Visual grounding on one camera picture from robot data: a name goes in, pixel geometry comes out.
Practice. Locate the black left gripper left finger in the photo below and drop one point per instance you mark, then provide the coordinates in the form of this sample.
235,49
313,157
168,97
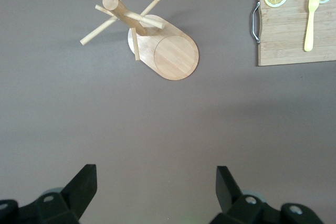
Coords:
78,195

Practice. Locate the yellow plastic fork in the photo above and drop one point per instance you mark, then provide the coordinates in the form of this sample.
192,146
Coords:
309,30

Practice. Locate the wooden cup rack with pegs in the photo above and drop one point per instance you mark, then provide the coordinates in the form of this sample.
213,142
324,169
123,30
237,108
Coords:
176,56

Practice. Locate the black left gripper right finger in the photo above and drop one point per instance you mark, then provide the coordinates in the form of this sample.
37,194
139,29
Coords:
231,197

